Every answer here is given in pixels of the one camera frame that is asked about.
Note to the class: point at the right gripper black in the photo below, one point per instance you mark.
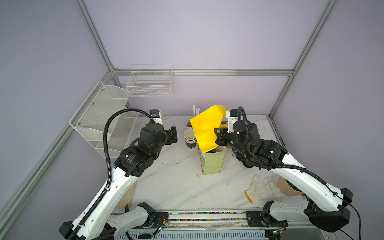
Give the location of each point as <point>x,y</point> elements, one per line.
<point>219,132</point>

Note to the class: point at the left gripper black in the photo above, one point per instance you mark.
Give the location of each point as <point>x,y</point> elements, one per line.
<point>168,140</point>

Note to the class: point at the single yellow napkin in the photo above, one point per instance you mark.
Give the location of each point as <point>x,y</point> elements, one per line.
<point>204,125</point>

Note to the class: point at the white and green paper bag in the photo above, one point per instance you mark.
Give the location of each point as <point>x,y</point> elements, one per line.
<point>212,161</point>

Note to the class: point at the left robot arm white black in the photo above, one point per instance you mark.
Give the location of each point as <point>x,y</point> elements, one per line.
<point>126,170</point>

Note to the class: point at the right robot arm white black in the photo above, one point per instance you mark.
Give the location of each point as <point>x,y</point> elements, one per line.
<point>323,205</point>

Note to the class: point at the stack of black paper cups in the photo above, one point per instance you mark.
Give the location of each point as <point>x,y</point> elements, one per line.
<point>190,138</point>

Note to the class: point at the white work glove right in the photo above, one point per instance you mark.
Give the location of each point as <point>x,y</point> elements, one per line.
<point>265,189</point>

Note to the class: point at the white two-tier mesh shelf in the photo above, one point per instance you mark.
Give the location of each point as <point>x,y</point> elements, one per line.
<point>91,117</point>

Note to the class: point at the tan bowl with green plant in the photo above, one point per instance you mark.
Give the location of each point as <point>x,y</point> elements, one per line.
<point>286,189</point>

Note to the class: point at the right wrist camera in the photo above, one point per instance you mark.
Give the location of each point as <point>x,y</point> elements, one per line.
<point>232,117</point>

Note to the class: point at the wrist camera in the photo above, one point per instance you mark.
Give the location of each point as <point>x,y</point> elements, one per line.
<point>156,116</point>
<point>232,117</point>

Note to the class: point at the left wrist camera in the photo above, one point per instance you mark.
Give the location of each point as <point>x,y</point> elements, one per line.
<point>156,116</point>

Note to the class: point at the white wire basket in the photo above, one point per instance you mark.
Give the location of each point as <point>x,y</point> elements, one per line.
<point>151,81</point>

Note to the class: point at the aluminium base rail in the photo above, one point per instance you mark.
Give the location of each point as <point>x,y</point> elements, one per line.
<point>207,220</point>

